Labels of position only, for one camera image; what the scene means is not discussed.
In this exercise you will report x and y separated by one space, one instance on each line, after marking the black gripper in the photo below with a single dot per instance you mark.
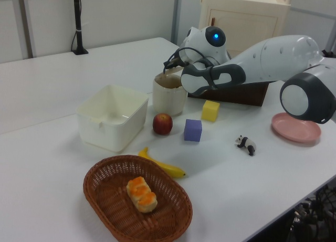
177 63

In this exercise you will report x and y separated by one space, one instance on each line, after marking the red apple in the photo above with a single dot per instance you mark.
162 124

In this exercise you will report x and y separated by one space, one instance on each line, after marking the yellow banana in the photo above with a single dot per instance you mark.
169 169

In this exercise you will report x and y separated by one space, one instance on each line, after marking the brown wicker basket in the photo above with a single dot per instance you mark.
110 200

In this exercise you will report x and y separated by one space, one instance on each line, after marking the black camera stand pole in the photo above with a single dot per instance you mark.
77 16

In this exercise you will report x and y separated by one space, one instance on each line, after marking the bread with orange topping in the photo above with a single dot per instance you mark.
141 197

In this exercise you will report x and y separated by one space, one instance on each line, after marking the yellow foam cube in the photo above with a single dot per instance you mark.
210 112

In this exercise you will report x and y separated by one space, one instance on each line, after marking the cream rectangular plastic tub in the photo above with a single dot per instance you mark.
110 133

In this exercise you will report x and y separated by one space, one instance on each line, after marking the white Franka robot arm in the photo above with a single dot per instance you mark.
275 58

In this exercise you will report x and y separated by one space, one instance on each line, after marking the panda figurine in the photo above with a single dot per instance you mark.
248 143

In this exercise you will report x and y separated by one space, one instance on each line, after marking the cream lidded trash can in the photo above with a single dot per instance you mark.
168 100

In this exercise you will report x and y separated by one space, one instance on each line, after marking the purple foam cube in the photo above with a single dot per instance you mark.
193 131

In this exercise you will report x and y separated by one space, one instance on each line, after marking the beige wooden cabinet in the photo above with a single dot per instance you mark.
244 24

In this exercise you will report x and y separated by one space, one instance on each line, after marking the pink plate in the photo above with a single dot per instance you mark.
296 133

